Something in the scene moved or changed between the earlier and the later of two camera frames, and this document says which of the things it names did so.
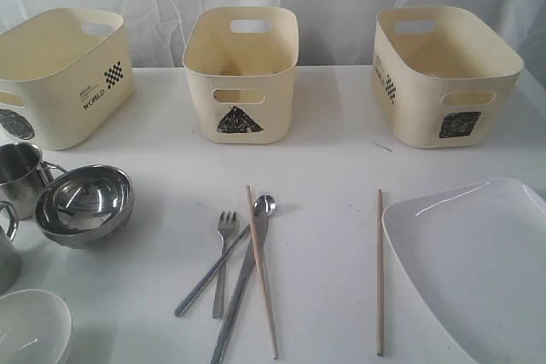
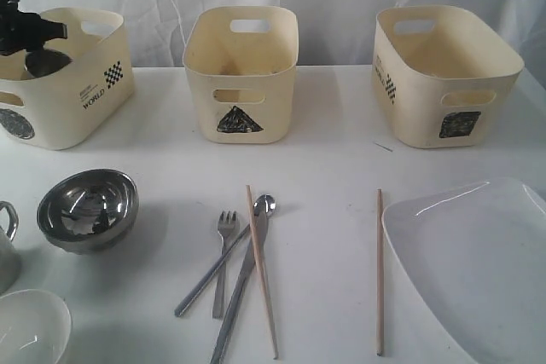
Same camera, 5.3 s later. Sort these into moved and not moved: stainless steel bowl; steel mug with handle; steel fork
Moved: steel mug with handle
Not moved: steel fork; stainless steel bowl
